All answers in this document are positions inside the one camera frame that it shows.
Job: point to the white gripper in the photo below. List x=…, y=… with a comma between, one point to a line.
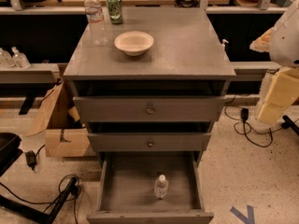
x=286, y=46

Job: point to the small clear plastic bottle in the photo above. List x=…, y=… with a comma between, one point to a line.
x=161, y=187

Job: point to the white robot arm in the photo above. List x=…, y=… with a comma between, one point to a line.
x=284, y=43

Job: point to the white pump dispenser bottle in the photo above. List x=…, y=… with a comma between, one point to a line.
x=224, y=42

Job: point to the grey wooden drawer cabinet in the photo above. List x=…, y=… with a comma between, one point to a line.
x=185, y=60

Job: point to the tall clear water bottle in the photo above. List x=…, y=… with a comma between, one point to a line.
x=96, y=19

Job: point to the grey top drawer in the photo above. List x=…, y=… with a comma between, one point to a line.
x=98, y=109

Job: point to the grey middle drawer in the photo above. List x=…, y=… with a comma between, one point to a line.
x=105, y=142

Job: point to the grey open bottom drawer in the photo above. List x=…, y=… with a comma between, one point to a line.
x=126, y=193

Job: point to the clear sanitizer bottle right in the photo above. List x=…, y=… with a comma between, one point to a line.
x=20, y=59

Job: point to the clear sanitizer bottle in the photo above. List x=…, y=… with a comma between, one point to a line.
x=6, y=59
x=20, y=59

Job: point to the clear sanitizer bottle left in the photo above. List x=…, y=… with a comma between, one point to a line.
x=6, y=59

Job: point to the black power adapter right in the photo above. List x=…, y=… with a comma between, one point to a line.
x=244, y=114

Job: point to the black power adapter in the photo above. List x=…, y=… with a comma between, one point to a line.
x=31, y=159
x=244, y=114

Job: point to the white paper bowl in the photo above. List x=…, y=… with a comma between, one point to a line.
x=134, y=43

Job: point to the green soda can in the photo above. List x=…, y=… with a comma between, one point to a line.
x=115, y=11

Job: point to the brown cardboard box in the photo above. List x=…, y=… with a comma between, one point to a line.
x=58, y=118

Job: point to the black power adapter left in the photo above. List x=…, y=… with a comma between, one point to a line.
x=31, y=159

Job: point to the black bin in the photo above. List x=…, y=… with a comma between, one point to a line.
x=9, y=150

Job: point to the black metal stand base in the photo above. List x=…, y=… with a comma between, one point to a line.
x=43, y=212

